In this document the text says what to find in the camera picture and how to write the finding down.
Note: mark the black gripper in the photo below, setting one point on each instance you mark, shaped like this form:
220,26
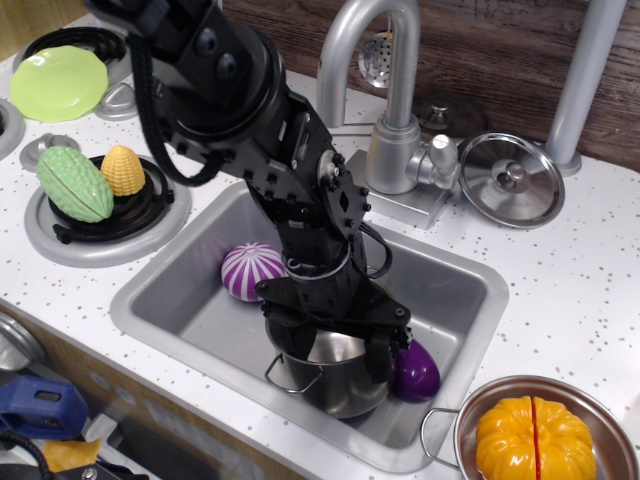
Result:
332,290

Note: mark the stainless steel pot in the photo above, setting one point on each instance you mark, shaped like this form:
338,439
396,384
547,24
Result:
334,377

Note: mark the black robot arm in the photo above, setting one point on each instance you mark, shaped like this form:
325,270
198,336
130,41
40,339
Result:
212,97

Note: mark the silver sink basin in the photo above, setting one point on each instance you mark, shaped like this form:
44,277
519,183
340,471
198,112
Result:
178,305

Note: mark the steel pot lid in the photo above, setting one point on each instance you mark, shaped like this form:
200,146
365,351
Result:
510,180

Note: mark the purple toy eggplant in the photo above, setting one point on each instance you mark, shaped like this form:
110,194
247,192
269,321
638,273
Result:
415,375

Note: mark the purple white striped onion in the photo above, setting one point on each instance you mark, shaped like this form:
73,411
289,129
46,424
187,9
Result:
246,265

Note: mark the silver toy faucet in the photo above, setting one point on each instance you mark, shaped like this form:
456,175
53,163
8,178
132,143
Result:
410,181

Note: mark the orange toy pumpkin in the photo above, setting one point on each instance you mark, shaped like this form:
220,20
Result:
533,438

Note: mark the front left stove burner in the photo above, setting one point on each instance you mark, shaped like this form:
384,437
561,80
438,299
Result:
139,225

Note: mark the stove burner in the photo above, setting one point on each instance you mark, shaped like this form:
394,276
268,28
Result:
12,128
108,45
139,225

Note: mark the yellow toy corn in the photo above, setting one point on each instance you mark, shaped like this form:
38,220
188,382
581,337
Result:
123,171

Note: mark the perforated steel strainer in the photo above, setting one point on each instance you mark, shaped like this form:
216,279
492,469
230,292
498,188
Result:
374,59

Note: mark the yellow tape piece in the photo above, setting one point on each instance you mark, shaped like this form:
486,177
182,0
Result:
63,455

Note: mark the green bitter gourd toy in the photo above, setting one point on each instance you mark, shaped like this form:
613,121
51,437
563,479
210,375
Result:
75,185

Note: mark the blue clamp tool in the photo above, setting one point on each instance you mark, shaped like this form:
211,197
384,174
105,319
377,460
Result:
39,408

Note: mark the silver round knob lower left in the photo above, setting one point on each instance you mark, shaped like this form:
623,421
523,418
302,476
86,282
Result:
19,348

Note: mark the grey stove knob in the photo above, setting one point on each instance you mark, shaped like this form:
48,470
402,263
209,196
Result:
30,154
117,104

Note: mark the back left stove burner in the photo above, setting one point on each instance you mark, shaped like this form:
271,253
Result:
108,45

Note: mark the light green plate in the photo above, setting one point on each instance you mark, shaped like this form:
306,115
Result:
58,84

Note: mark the far left stove burner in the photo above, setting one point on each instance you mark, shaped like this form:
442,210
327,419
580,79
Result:
12,128

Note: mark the grey vertical pole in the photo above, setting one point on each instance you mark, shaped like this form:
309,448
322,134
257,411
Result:
596,38

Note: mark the steel bowl with handle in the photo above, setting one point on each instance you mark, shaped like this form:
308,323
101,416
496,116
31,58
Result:
616,455

